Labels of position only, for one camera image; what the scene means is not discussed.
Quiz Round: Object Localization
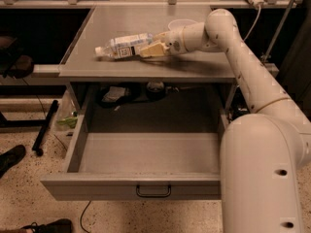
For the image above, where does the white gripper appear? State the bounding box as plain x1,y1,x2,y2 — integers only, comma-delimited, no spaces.
139,27,187,58

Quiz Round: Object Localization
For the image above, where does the blue plastic water bottle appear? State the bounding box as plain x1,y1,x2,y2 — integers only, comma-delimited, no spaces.
94,33,153,59

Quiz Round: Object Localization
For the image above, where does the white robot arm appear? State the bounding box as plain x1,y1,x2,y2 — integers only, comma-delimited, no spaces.
140,9,311,233

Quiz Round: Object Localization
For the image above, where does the grey metal drawer cabinet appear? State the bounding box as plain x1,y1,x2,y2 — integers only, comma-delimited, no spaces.
59,3,234,105

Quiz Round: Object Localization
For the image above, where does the open grey top drawer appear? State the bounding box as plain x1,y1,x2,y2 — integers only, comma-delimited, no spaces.
40,86,227,202

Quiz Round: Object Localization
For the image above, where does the white ceramic bowl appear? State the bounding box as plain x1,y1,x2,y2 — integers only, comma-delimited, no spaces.
168,19,195,30

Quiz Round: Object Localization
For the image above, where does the metal tripod pole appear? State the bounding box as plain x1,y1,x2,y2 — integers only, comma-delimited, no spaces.
260,0,295,64

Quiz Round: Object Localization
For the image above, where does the green plastic bag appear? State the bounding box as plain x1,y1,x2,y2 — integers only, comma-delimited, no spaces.
56,112,78,128

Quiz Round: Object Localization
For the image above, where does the black metal stand leg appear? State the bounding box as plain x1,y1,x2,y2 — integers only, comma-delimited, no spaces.
32,100,58,156

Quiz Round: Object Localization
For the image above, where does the black shoe left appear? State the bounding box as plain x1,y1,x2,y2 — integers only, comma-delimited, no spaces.
0,145,26,178

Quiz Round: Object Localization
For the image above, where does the black shoe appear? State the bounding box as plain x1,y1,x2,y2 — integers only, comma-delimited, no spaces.
23,218,73,233
0,145,26,178

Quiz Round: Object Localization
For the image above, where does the black shoe bottom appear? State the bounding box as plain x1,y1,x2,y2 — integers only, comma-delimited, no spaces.
23,218,73,233

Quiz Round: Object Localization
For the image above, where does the white power cable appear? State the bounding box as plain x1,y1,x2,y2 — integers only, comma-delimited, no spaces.
243,4,262,43

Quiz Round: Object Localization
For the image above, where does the black drawer handle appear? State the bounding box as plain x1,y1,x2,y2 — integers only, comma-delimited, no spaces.
136,185,171,198

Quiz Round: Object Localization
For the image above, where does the black floor cable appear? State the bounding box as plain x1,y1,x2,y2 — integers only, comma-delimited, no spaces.
79,200,93,233

